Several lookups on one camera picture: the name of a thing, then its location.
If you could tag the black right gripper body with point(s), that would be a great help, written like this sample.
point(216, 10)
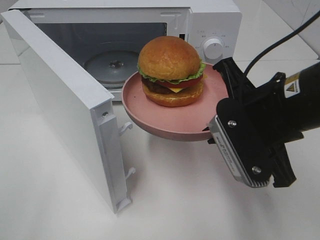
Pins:
point(254, 119)

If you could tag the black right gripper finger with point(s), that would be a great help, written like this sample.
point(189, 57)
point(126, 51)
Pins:
point(282, 172)
point(236, 83)

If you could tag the pink round plate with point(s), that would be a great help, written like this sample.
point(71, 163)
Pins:
point(184, 123)

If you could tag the burger with lettuce and tomato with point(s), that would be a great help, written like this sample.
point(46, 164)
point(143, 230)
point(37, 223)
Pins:
point(171, 72)

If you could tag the white microwave door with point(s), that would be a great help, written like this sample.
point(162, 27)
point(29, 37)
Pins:
point(78, 108)

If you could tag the upper white microwave knob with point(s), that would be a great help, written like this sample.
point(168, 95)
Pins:
point(213, 47)

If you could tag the glass microwave turntable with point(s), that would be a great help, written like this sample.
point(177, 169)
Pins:
point(112, 68)

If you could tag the white microwave oven body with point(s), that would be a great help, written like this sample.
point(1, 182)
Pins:
point(85, 28)

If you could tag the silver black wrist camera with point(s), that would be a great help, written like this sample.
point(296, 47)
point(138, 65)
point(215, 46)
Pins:
point(240, 144)

